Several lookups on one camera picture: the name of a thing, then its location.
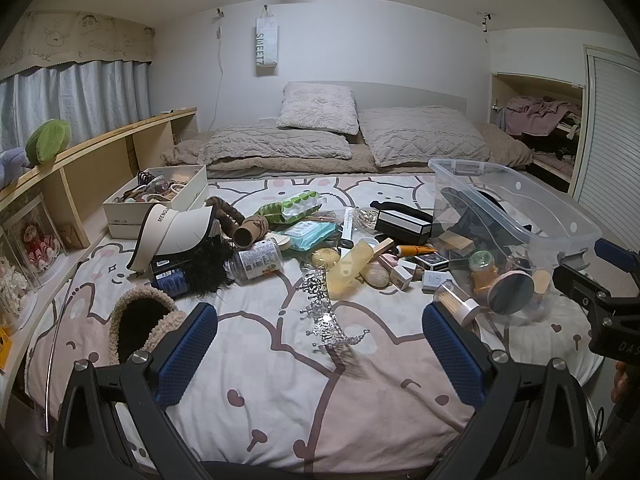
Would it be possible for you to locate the person's right hand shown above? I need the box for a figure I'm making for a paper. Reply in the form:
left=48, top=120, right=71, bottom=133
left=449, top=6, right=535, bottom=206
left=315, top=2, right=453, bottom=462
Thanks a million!
left=612, top=362, right=633, bottom=402

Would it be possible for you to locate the black and white box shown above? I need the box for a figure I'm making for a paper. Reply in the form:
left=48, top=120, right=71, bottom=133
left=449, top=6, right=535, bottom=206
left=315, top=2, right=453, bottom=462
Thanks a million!
left=374, top=209, right=435, bottom=247

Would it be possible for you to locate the white charger plug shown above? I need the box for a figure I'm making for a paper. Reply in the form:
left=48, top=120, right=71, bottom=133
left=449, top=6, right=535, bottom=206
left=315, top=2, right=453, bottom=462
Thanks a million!
left=421, top=270, right=453, bottom=292

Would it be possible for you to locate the black pouch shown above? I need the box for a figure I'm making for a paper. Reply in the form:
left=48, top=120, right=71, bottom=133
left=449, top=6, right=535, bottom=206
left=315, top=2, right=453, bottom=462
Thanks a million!
left=370, top=199, right=436, bottom=218

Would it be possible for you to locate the teal wet wipes pack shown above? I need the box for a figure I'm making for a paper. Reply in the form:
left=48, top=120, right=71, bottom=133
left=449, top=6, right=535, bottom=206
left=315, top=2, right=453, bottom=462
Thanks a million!
left=282, top=221, right=337, bottom=252

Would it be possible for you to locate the white louvered door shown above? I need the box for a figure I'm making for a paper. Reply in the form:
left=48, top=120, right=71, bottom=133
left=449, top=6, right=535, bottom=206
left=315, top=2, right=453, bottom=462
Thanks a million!
left=570, top=47, right=640, bottom=256

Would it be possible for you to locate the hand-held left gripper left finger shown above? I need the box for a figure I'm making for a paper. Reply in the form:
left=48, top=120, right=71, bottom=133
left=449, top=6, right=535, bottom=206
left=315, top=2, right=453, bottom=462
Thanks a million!
left=55, top=302, right=221, bottom=480

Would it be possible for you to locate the dark patterned card box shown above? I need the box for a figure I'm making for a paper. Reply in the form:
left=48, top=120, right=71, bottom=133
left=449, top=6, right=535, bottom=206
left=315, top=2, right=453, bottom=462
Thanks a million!
left=414, top=253, right=451, bottom=271

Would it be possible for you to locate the clear plastic container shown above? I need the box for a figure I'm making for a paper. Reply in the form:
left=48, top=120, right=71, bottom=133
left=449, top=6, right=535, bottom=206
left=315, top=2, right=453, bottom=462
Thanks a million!
left=427, top=157, right=603, bottom=328

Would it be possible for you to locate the quilted beige pillow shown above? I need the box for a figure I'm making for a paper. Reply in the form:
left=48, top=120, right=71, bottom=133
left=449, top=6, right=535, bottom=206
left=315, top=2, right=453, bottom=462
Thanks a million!
left=357, top=106, right=492, bottom=168

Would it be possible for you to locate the clear case with red doll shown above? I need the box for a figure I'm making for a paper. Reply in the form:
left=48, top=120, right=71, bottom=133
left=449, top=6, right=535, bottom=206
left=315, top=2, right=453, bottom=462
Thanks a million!
left=2, top=200, right=68, bottom=286

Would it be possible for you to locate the white wall cable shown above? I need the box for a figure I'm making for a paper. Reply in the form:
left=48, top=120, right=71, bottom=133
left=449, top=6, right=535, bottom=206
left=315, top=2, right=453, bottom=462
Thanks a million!
left=210, top=7, right=226, bottom=133

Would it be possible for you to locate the yellow plastic bag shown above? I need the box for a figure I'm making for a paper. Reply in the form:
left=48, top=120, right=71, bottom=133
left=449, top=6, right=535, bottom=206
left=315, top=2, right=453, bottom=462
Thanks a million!
left=325, top=239, right=378, bottom=297

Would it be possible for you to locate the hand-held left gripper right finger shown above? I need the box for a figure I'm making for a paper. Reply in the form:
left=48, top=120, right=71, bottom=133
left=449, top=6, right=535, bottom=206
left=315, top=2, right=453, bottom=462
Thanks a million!
left=422, top=302, right=601, bottom=480

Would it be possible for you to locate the clear case with white doll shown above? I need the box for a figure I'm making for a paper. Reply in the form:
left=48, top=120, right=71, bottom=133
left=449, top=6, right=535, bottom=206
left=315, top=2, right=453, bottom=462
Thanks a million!
left=0, top=252, right=38, bottom=331

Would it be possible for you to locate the beige printed curtain valance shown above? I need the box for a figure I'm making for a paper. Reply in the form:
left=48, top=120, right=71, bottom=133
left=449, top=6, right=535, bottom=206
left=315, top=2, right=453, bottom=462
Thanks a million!
left=0, top=10, right=156, bottom=81

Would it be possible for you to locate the white hanging paper bag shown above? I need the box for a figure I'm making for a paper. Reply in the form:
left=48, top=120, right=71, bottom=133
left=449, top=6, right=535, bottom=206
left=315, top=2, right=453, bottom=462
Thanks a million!
left=255, top=5, right=279, bottom=77

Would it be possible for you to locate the pile of clothes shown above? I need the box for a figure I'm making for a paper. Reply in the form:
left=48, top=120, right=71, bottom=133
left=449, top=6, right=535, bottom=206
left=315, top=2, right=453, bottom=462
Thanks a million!
left=495, top=95, right=583, bottom=136

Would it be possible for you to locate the quilted beige duvet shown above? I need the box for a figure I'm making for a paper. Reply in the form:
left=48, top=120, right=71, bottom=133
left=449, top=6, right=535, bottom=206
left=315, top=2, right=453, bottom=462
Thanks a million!
left=197, top=125, right=353, bottom=166

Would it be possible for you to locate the pile of hair accessories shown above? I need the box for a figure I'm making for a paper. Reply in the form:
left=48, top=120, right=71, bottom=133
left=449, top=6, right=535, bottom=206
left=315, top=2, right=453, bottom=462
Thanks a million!
left=112, top=171, right=198, bottom=205

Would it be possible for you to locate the yellow soap in bag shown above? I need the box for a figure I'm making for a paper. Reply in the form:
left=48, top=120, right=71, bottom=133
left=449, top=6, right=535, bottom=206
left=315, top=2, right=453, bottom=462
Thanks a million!
left=311, top=247, right=342, bottom=270

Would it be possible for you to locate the beige wooden cylinder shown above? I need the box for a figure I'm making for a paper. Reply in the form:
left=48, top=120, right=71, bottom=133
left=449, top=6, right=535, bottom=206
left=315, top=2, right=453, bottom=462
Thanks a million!
left=531, top=270, right=553, bottom=306

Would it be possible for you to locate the smooth beige stone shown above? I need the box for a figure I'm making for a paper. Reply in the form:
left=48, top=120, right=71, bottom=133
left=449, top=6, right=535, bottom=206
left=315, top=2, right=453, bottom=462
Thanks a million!
left=361, top=262, right=392, bottom=289

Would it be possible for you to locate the thick wooden block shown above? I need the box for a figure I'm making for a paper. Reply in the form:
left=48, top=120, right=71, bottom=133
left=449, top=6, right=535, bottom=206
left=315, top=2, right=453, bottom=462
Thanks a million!
left=439, top=230, right=476, bottom=256

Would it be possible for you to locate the yellow bottle with green lid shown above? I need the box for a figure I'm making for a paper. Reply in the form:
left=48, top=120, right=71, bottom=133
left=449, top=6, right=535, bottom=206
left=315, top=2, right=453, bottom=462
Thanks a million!
left=469, top=251, right=498, bottom=297

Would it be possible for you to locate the white closet niche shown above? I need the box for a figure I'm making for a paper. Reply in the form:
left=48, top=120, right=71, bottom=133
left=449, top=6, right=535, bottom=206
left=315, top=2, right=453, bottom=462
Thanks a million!
left=489, top=72, right=586, bottom=193

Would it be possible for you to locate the long wooden shelf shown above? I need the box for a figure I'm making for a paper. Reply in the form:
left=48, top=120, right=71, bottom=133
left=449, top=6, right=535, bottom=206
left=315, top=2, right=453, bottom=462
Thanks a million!
left=0, top=107, right=198, bottom=386

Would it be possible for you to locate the black wig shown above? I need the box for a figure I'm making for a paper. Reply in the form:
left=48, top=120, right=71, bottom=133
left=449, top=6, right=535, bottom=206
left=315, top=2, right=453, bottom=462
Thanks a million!
left=150, top=235, right=236, bottom=297

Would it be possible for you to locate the white shoe box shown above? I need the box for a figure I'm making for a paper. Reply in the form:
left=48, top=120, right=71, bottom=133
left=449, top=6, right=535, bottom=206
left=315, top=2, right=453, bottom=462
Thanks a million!
left=102, top=165, right=208, bottom=240

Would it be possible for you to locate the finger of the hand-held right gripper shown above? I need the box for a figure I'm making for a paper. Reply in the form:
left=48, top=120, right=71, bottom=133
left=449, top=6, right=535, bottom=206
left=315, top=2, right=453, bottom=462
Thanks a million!
left=552, top=264, right=617, bottom=313
left=594, top=238, right=640, bottom=273

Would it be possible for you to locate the pale blue curtain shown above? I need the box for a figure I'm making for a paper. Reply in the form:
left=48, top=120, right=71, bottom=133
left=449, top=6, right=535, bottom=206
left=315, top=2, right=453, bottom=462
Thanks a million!
left=0, top=59, right=152, bottom=148

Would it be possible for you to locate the bag of fairy lights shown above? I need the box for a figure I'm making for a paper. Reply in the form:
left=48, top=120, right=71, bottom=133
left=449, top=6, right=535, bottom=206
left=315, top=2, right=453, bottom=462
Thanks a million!
left=350, top=207, right=383, bottom=233

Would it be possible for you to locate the green plush toy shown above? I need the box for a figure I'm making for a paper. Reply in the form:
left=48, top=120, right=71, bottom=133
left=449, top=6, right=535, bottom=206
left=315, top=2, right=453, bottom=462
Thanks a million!
left=26, top=119, right=72, bottom=166

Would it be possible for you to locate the fluffy beige slipper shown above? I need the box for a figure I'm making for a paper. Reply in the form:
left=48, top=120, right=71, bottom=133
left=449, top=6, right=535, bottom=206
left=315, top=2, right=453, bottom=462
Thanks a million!
left=107, top=287, right=188, bottom=367

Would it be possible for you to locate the fluffy beige pillow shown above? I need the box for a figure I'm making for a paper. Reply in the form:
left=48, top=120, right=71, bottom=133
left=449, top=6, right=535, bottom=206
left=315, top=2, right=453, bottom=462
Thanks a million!
left=276, top=82, right=361, bottom=136

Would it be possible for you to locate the purple plush toy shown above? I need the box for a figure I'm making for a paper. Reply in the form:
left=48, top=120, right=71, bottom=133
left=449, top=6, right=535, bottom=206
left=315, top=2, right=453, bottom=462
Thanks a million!
left=0, top=149, right=33, bottom=186

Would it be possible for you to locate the brown rope-wrapped roll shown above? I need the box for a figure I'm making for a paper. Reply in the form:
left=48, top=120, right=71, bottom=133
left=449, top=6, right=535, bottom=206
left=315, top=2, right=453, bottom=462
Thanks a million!
left=206, top=196, right=273, bottom=251

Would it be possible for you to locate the round pink mirror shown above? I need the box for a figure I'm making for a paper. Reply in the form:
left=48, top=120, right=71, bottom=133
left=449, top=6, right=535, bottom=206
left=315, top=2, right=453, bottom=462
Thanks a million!
left=482, top=271, right=537, bottom=317

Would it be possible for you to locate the clear toothpick holder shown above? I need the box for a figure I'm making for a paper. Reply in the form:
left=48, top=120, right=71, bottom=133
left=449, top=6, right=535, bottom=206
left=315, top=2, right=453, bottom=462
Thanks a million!
left=432, top=281, right=480, bottom=326

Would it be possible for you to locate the beige sun visor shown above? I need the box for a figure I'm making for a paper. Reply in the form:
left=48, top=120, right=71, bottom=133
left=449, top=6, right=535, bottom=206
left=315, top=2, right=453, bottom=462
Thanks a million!
left=126, top=204, right=218, bottom=272

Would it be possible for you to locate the green dotted packet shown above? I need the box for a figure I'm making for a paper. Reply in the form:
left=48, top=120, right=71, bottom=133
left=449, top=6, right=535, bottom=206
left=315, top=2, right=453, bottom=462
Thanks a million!
left=256, top=191, right=323, bottom=225

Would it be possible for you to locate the white smart watch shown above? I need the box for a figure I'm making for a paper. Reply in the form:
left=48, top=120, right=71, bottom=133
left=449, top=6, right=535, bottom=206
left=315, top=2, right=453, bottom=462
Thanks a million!
left=340, top=206, right=355, bottom=251

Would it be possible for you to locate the silver tiara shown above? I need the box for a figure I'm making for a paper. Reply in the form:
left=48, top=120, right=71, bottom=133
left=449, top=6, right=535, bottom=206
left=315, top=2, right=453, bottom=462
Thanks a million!
left=299, top=267, right=371, bottom=353

